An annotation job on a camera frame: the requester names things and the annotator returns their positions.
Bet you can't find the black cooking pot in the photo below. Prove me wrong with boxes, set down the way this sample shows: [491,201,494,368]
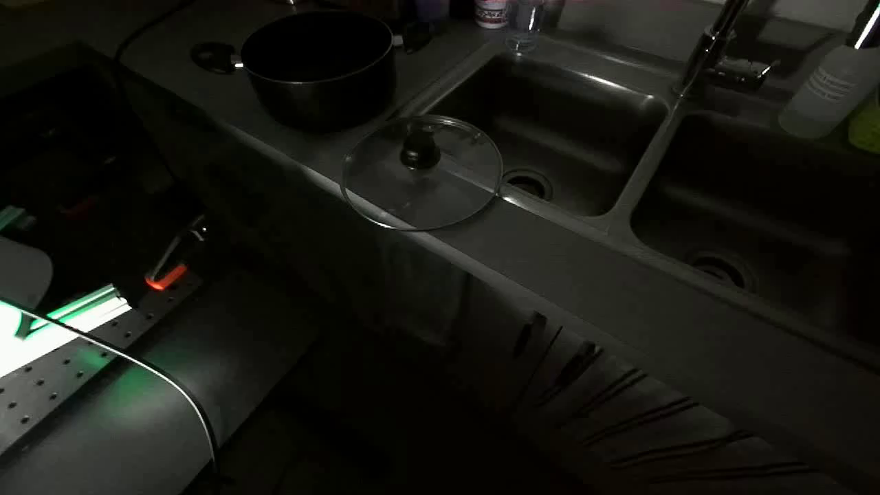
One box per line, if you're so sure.
[228,9,406,132]

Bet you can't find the hanging grey towel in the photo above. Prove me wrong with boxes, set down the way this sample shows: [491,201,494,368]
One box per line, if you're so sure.
[375,228,469,349]

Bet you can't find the double basin steel sink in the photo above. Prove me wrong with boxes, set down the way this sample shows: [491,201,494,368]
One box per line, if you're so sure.
[375,36,880,372]

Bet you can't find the clear plastic soap bottle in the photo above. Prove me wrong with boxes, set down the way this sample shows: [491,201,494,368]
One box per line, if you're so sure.
[776,0,880,143]

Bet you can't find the black cable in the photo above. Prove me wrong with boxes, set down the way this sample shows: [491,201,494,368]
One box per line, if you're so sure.
[110,0,198,191]

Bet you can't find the dark round countertop disc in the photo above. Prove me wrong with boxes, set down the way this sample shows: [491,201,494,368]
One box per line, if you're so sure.
[186,38,243,77]

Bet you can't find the green sponge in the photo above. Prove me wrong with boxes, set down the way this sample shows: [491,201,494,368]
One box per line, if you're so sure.
[844,92,880,158]

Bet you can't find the perforated metal breadboard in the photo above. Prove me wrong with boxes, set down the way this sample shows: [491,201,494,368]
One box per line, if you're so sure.
[0,272,205,462]

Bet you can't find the chrome sink faucet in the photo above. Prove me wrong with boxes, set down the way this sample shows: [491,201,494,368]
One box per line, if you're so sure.
[674,0,781,106]

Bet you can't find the clear drinking glass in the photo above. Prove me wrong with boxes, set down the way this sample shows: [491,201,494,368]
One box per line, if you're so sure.
[509,0,543,55]

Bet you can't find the glass pot lid black knob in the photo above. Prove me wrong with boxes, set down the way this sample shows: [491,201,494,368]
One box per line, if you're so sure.
[337,114,509,235]

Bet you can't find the white cup with pink label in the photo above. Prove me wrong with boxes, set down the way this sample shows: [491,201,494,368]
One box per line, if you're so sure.
[472,0,510,30]

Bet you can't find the orange red clamp handle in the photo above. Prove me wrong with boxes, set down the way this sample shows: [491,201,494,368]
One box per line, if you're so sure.
[142,262,193,294]

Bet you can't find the white cable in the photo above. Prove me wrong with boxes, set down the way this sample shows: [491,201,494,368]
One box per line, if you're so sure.
[0,293,224,465]

